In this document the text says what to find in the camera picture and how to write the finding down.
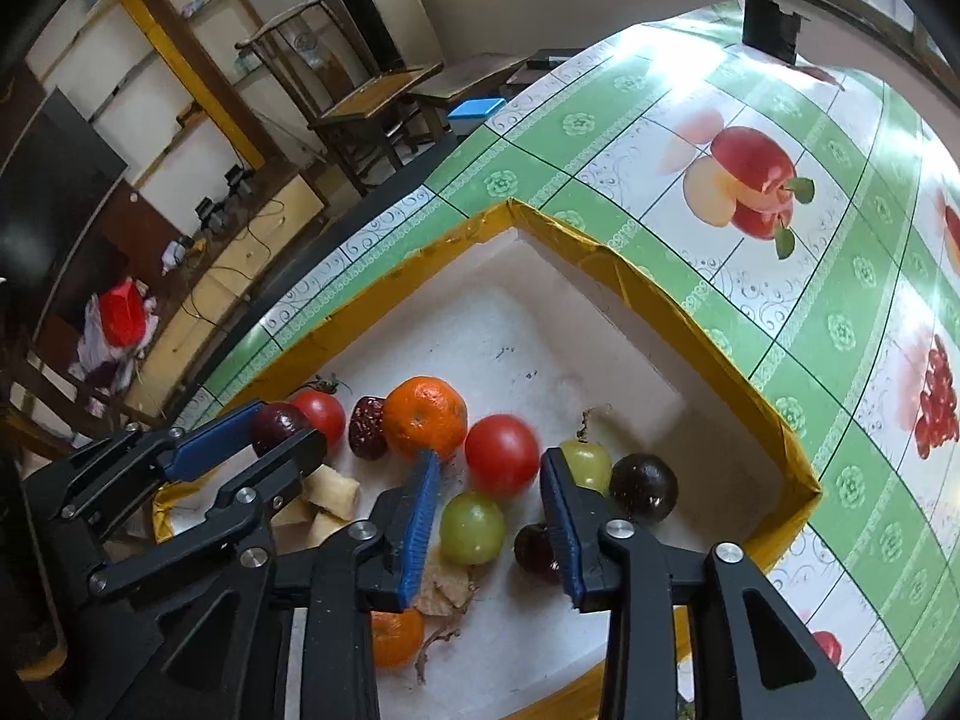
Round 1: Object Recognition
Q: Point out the wooden chair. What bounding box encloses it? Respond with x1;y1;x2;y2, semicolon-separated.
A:
0;345;162;458
236;0;443;196

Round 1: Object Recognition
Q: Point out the wooden bench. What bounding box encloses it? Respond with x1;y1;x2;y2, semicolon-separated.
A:
409;52;530;143

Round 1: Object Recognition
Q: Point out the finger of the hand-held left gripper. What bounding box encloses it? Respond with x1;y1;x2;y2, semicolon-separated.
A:
88;431;329;601
56;401;265;522

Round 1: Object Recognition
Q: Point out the dark red grape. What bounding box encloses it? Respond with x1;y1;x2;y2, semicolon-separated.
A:
514;523;562;584

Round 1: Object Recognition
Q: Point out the yellow rimmed white box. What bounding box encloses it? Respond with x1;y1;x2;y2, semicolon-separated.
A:
154;199;822;720

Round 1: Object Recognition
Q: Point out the white standing air conditioner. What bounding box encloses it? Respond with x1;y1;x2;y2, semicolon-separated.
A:
304;0;443;72

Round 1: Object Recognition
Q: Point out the orange mandarin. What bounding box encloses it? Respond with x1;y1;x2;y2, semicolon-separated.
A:
371;610;426;668
382;376;469;462

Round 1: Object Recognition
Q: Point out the low wooden cabinet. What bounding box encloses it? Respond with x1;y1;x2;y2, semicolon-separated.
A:
124;165;331;421

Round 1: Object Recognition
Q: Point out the red tomato with green stem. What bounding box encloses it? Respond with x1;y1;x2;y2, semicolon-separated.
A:
289;373;347;452

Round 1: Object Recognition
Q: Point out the green grape with stem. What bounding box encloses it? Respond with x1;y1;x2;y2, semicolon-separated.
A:
561;405;612;496

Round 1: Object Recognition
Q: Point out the red date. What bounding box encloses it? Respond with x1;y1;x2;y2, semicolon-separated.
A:
346;395;389;461

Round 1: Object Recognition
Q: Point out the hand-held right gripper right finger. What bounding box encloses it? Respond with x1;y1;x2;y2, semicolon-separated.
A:
540;447;871;720

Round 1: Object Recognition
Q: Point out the dark purple plum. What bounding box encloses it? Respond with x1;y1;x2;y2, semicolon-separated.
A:
609;454;680;524

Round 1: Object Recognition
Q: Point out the white shelf with yellow frame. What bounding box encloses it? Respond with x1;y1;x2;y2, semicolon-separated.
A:
26;0;316;241

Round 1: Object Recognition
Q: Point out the fruit print green tablecloth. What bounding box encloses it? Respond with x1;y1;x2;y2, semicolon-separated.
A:
176;4;960;720

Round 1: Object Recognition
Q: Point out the blue and white box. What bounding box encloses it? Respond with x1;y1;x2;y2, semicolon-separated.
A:
448;97;507;137

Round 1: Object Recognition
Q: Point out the black television screen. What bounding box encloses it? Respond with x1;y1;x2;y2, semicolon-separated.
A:
0;86;128;293

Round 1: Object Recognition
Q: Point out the pale banana piece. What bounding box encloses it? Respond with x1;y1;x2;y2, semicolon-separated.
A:
306;510;350;547
300;465;361;522

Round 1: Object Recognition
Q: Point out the small black box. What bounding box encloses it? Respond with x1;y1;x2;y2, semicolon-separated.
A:
739;0;803;65

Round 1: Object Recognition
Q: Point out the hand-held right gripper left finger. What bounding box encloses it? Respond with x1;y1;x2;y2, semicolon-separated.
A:
142;448;442;720

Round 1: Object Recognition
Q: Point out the red plastic bag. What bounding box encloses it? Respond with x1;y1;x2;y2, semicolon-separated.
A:
71;277;158;391

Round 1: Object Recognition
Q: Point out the brown fruit peel scrap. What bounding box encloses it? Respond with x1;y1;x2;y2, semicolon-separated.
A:
412;559;477;616

